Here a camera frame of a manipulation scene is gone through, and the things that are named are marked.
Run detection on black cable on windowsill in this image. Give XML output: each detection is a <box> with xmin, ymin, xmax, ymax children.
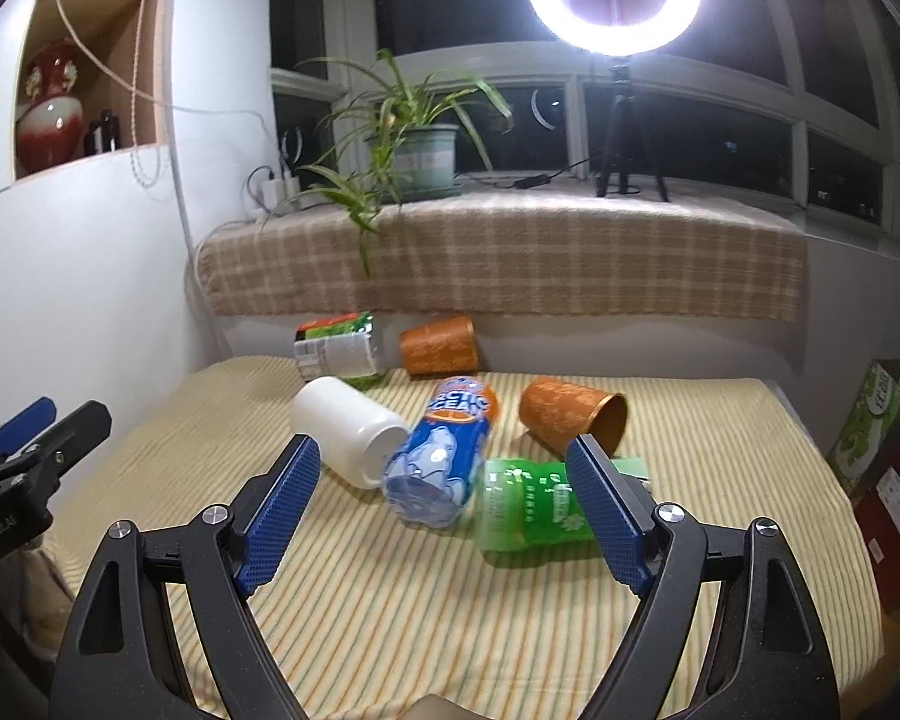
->
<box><xmin>456</xmin><ymin>156</ymin><xmax>598</xmax><ymax>194</ymax></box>

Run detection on red cardboard box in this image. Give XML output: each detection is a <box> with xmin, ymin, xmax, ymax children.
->
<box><xmin>854</xmin><ymin>454</ymin><xmax>900</xmax><ymax>614</ymax></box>

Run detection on striped yellow table cloth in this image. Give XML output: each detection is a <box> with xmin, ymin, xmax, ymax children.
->
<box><xmin>46</xmin><ymin>356</ymin><xmax>884</xmax><ymax>718</ymax></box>

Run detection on green cardboard box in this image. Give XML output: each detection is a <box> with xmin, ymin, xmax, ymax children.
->
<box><xmin>827</xmin><ymin>358</ymin><xmax>900</xmax><ymax>499</ymax></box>

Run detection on orange cup near bottles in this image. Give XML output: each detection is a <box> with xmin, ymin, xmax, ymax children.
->
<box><xmin>518</xmin><ymin>377</ymin><xmax>629</xmax><ymax>458</ymax></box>

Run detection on white power adapter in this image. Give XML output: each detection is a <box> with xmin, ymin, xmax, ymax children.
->
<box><xmin>260</xmin><ymin>174</ymin><xmax>301</xmax><ymax>216</ymax></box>

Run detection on plaid beige windowsill cloth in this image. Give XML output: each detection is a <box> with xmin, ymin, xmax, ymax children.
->
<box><xmin>196</xmin><ymin>190</ymin><xmax>808</xmax><ymax>322</ymax></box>

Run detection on orange cup by wall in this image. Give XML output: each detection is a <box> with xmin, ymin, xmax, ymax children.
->
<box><xmin>400</xmin><ymin>316</ymin><xmax>479</xmax><ymax>377</ymax></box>

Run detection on white hanging cable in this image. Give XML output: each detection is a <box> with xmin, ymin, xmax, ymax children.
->
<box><xmin>49</xmin><ymin>0</ymin><xmax>280</xmax><ymax>189</ymax></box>

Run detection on dark small bottles on shelf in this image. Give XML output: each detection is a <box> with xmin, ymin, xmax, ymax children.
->
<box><xmin>82</xmin><ymin>109</ymin><xmax>123</xmax><ymax>156</ymax></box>

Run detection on black tripod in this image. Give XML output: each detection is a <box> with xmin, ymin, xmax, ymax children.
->
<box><xmin>595</xmin><ymin>59</ymin><xmax>670</xmax><ymax>203</ymax></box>

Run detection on white plastic cup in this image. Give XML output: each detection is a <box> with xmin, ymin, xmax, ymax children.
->
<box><xmin>289</xmin><ymin>377</ymin><xmax>409</xmax><ymax>489</ymax></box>

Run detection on red white ceramic vase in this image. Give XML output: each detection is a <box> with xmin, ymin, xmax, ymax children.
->
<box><xmin>14</xmin><ymin>39</ymin><xmax>84</xmax><ymax>176</ymax></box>

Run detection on spider plant in pot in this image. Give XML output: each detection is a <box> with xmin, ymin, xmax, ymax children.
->
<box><xmin>301</xmin><ymin>49</ymin><xmax>514</xmax><ymax>275</ymax></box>

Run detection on green tea bottle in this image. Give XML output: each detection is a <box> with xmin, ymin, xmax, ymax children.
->
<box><xmin>472</xmin><ymin>453</ymin><xmax>655</xmax><ymax>556</ymax></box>

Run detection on blue arctic ocean bottle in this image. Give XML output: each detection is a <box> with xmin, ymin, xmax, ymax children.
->
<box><xmin>382</xmin><ymin>376</ymin><xmax>499</xmax><ymax>530</ymax></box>

